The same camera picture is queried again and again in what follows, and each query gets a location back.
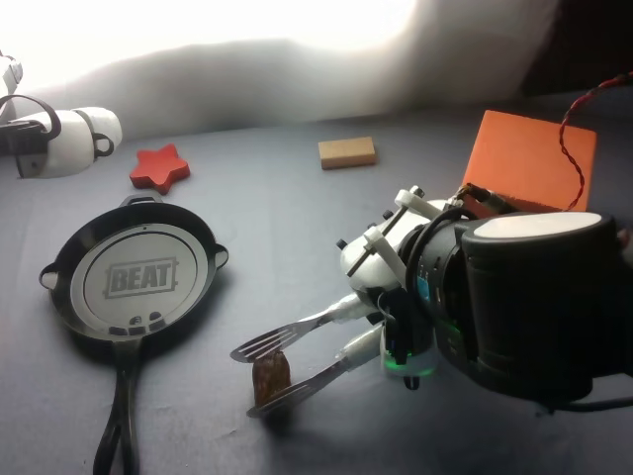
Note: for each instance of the wooden rectangular block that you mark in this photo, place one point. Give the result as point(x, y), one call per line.
point(346, 151)

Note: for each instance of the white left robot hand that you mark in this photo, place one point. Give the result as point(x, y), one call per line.
point(69, 143)

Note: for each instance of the red star block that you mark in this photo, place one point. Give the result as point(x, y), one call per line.
point(158, 165)

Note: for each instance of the orange square foam block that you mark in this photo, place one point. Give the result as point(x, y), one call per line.
point(519, 158)

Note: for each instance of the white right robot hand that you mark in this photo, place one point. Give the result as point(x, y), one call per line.
point(371, 257)

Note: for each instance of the brown chocolate piece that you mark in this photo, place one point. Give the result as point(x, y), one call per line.
point(269, 378)

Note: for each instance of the black cast iron skillet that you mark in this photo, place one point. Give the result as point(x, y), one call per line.
point(138, 277)

